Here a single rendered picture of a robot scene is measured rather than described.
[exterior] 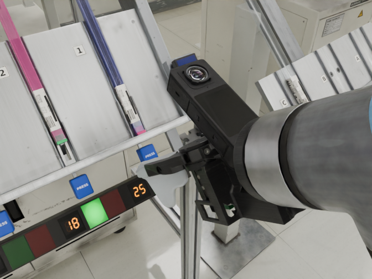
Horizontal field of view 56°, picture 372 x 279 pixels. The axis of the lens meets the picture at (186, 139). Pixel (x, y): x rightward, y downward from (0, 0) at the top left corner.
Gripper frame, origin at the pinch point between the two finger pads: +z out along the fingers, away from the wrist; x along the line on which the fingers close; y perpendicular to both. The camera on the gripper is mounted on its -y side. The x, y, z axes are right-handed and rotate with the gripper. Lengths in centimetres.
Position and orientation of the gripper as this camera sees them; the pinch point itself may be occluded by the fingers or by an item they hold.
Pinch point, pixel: (172, 150)
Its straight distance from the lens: 45.6
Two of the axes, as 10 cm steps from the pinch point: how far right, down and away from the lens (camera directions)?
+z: -4.2, 1.0, 9.0
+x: 8.2, -3.9, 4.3
